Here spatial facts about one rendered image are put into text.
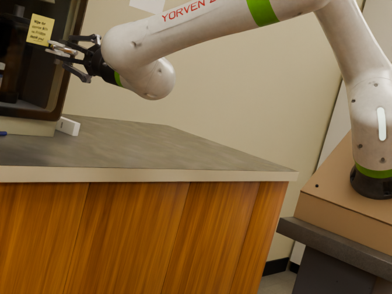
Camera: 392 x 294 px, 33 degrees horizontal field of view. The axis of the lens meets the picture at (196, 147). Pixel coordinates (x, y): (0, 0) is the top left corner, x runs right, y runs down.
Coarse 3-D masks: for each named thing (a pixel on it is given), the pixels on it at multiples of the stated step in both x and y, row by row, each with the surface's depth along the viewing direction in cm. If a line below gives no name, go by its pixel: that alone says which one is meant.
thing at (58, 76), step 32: (0, 0) 164; (32, 0) 171; (64, 0) 179; (0, 32) 167; (64, 32) 182; (0, 64) 169; (32, 64) 177; (0, 96) 172; (32, 96) 180; (64, 96) 189
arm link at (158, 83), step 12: (156, 60) 150; (156, 72) 151; (168, 72) 154; (120, 84) 160; (132, 84) 152; (144, 84) 151; (156, 84) 152; (168, 84) 154; (144, 96) 156; (156, 96) 155
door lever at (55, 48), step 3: (51, 45) 175; (54, 45) 175; (57, 45) 176; (51, 48) 175; (54, 48) 175; (57, 48) 176; (60, 48) 176; (63, 48) 177; (66, 48) 178; (57, 51) 176; (60, 51) 177; (63, 51) 178; (66, 51) 178; (69, 51) 179; (72, 51) 180; (75, 51) 181; (72, 54) 181; (75, 54) 181
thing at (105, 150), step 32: (96, 128) 232; (128, 128) 254; (160, 128) 281; (0, 160) 146; (32, 160) 155; (64, 160) 164; (96, 160) 175; (128, 160) 187; (160, 160) 201; (192, 160) 218; (224, 160) 237; (256, 160) 260
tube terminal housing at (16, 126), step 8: (0, 120) 176; (8, 120) 178; (16, 120) 180; (24, 120) 183; (32, 120) 185; (40, 120) 187; (0, 128) 177; (8, 128) 179; (16, 128) 181; (24, 128) 183; (32, 128) 186; (40, 128) 188; (48, 128) 190
